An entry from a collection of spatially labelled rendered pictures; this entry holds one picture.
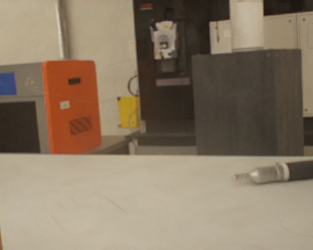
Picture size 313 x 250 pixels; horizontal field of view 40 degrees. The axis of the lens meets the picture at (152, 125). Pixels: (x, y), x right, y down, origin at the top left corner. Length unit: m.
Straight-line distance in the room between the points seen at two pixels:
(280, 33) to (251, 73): 0.94
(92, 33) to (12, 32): 0.80
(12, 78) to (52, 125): 0.27
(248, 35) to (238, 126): 0.26
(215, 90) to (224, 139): 0.14
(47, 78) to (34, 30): 2.19
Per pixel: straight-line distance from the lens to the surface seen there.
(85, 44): 3.68
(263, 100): 1.15
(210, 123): 1.22
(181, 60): 2.18
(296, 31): 2.08
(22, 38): 4.03
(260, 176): 0.61
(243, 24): 1.25
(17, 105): 1.90
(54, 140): 1.81
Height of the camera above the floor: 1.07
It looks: 7 degrees down
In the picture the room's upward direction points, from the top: 4 degrees counter-clockwise
